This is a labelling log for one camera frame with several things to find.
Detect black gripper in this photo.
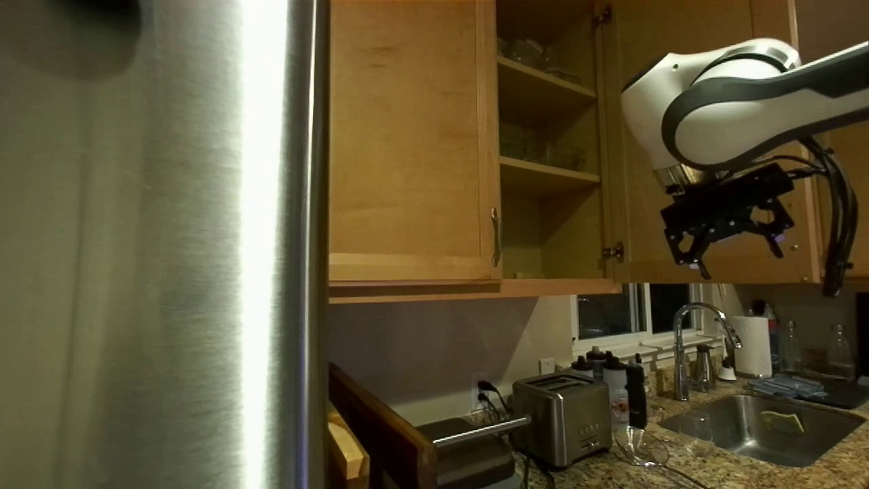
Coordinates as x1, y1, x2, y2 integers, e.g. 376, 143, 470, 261
656, 162, 801, 276

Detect wooden cabinet door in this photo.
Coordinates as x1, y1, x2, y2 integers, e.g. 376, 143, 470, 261
598, 0, 827, 288
328, 0, 505, 288

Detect silver toaster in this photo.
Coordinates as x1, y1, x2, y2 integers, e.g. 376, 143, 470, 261
507, 369, 613, 473

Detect silver toaster oven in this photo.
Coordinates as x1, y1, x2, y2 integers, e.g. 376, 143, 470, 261
415, 414, 535, 489

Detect white paper towel roll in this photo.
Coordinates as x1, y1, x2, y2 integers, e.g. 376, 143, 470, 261
730, 314, 777, 382

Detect chrome kitchen faucet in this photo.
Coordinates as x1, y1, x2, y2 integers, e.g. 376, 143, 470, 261
670, 300, 746, 403

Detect clear glass bottle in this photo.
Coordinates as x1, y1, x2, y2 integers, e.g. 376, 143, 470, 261
826, 321, 859, 379

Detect stacked dishes on shelf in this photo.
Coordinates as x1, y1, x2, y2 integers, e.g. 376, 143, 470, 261
541, 136, 592, 175
500, 124, 548, 166

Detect dark dish mat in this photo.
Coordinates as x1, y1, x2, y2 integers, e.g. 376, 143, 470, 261
750, 368, 869, 414

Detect jar with black lid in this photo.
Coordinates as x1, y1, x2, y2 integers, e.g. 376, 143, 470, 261
569, 345, 632, 422

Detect slim black bottle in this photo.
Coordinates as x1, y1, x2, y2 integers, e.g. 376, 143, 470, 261
624, 354, 651, 432

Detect yellow sponge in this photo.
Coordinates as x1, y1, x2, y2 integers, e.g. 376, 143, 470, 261
757, 409, 807, 437

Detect stainless steel sink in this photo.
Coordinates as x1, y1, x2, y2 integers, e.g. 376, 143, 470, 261
656, 388, 869, 470

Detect clear glassware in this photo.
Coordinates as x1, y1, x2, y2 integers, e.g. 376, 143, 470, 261
500, 34, 569, 75

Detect black power plug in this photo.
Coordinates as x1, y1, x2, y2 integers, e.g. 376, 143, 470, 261
474, 379, 515, 424

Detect dark wooden cutting board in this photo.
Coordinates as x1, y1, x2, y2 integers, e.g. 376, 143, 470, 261
326, 361, 440, 489

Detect light wooden cutting board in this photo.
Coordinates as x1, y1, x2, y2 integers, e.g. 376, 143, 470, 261
326, 403, 372, 489

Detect stainless steel refrigerator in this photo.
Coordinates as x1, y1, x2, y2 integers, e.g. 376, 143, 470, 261
0, 0, 330, 489

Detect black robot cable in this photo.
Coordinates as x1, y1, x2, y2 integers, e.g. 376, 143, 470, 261
788, 134, 863, 303

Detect wooden corner wall cabinet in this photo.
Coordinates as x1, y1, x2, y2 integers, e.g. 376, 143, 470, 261
796, 0, 869, 287

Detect metal cabinet door handle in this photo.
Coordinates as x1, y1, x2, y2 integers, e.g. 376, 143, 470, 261
488, 204, 503, 270

